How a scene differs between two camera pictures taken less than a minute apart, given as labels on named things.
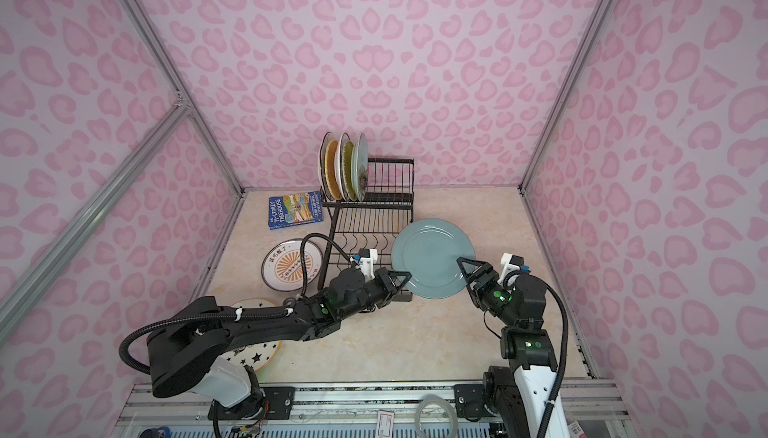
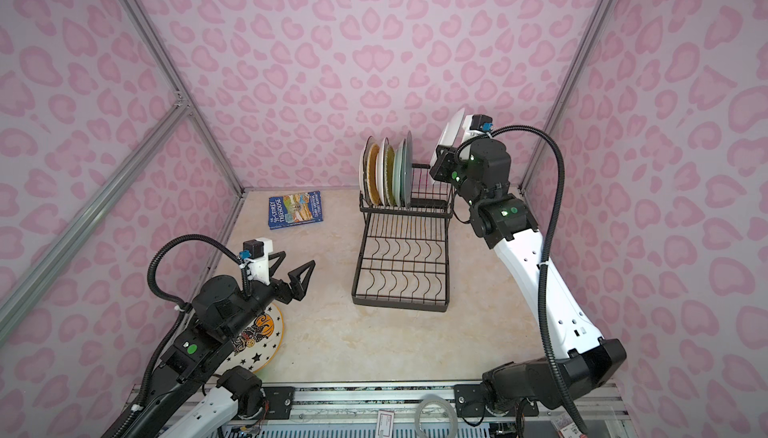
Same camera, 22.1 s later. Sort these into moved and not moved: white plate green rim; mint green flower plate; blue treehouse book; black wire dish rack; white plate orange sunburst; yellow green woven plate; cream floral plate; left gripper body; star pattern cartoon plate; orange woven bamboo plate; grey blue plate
Moved: left gripper body; black wire dish rack; mint green flower plate; yellow green woven plate; orange woven bamboo plate; cream floral plate; white plate green rim; white plate orange sunburst; grey blue plate
Not moved: star pattern cartoon plate; blue treehouse book
